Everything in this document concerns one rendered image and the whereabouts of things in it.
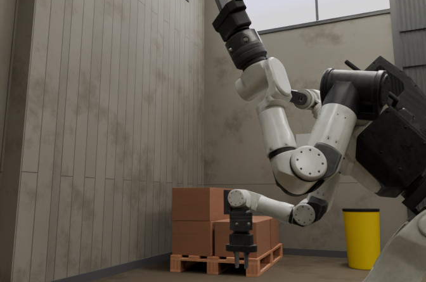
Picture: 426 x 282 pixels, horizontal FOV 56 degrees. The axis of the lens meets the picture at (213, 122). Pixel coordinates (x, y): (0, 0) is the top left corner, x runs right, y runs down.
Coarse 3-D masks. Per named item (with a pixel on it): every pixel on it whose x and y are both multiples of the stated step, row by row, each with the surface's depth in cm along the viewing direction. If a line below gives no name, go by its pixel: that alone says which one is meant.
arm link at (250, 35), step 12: (240, 0) 100; (228, 12) 100; (240, 12) 101; (216, 24) 106; (228, 24) 102; (240, 24) 100; (228, 36) 102; (240, 36) 99; (252, 36) 100; (228, 48) 102; (240, 48) 99
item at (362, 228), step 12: (348, 216) 418; (360, 216) 409; (372, 216) 409; (348, 228) 417; (360, 228) 408; (372, 228) 407; (348, 240) 417; (360, 240) 407; (372, 240) 405; (348, 252) 418; (360, 252) 406; (372, 252) 404; (360, 264) 404; (372, 264) 402
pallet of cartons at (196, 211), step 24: (192, 192) 402; (216, 192) 412; (192, 216) 398; (216, 216) 408; (264, 216) 493; (192, 240) 394; (216, 240) 388; (264, 240) 407; (192, 264) 420; (216, 264) 379; (264, 264) 420
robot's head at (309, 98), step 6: (294, 90) 127; (300, 90) 124; (306, 90) 123; (294, 96) 124; (300, 96) 123; (306, 96) 122; (312, 96) 122; (294, 102) 124; (300, 102) 123; (306, 102) 123; (312, 102) 123; (300, 108) 124; (306, 108) 124
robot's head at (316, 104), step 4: (312, 92) 127; (316, 92) 128; (316, 96) 127; (316, 100) 125; (320, 100) 128; (312, 104) 123; (316, 104) 128; (320, 104) 124; (308, 108) 129; (312, 108) 126; (316, 108) 124; (312, 112) 126; (316, 112) 124
